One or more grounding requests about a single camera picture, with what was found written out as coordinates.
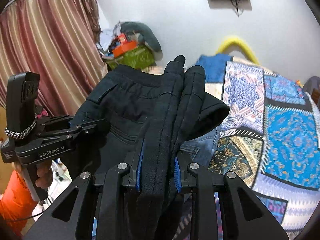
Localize black pants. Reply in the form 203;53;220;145
63;55;229;239

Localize orange sleeve forearm left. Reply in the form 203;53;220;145
1;170;37;238

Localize person's left hand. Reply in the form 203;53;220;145
13;158;54;190

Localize folded blue jeans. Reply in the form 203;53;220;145
180;125;221;167

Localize blue patchwork bedspread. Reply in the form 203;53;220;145
197;54;319;239

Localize striped pink curtain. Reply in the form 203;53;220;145
1;0;107;115

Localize green patterned bag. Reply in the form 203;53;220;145
104;46;156;70

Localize orange box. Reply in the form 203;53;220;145
111;33;138;57

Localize yellow foam tube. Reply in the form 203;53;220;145
215;35;260;65

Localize grey backpack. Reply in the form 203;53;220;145
303;76;320;103

